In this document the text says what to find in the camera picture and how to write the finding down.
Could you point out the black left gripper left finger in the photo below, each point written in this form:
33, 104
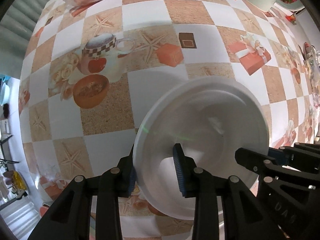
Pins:
69, 215

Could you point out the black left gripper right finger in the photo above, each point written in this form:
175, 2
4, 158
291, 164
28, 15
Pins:
243, 216

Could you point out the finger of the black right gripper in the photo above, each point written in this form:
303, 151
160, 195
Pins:
255, 162
301, 156

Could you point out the white bowl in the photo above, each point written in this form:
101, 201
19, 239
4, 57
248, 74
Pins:
210, 117

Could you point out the clutter of packages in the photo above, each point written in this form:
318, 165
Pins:
311, 64

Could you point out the patterned vinyl tablecloth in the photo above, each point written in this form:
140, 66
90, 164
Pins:
90, 76

